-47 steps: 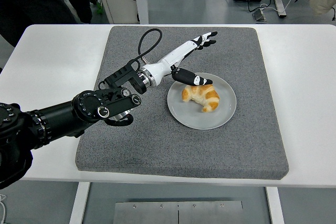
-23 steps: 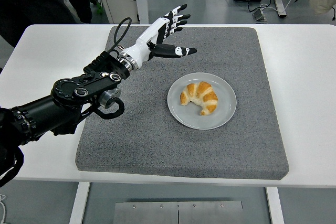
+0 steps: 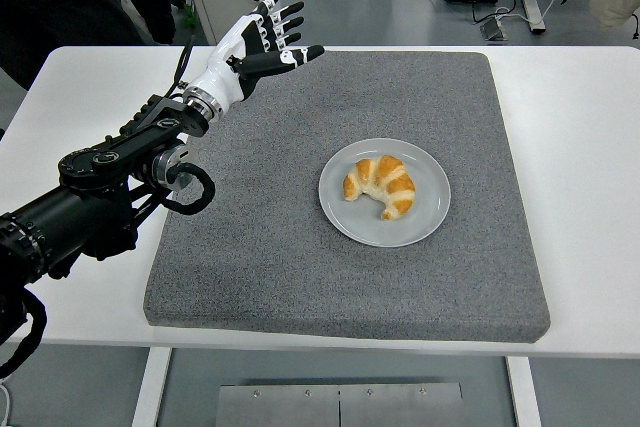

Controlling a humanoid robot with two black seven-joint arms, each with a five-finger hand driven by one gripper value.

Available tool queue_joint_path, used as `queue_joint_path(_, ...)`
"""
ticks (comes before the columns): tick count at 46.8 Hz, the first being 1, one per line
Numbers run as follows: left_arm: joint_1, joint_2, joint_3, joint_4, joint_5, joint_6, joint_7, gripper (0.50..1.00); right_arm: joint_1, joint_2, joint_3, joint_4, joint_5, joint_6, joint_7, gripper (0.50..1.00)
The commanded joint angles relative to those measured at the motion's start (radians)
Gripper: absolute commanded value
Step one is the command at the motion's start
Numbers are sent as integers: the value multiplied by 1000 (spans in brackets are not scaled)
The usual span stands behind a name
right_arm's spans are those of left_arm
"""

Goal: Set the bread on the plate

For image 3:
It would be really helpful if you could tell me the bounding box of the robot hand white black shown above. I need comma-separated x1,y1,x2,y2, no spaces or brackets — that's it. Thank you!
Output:
187,0,326,116

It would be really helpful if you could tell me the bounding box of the croissant bread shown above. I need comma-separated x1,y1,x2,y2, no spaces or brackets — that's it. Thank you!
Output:
341,154,417,221

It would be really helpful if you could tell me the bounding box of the round grey plate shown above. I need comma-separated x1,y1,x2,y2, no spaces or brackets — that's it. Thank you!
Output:
317,137,452,248

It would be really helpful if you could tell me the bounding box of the grey foam mat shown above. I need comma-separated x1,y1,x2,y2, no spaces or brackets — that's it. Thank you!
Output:
142,49,552,344

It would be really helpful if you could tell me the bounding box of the grey power adapter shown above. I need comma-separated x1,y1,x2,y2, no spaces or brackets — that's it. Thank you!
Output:
479,16,510,42

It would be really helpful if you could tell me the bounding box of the white table leg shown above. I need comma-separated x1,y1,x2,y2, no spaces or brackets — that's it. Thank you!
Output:
130,346,174,427
504,355,544,427

